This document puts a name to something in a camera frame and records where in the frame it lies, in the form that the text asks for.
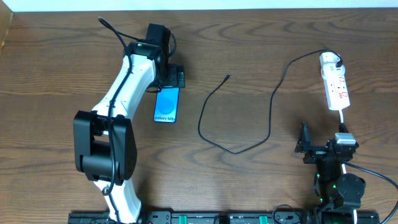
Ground blue Galaxy smartphone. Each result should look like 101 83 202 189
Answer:
154 88 180 123

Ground black USB charging cable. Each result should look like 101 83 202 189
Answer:
198 49 344 156

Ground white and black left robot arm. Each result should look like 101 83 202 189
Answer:
69 23 185 223

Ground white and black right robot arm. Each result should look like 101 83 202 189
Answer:
295 123 366 223

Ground white charger plug adapter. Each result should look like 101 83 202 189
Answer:
320 52 346 80

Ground white power strip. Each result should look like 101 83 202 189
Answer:
323 74 350 111

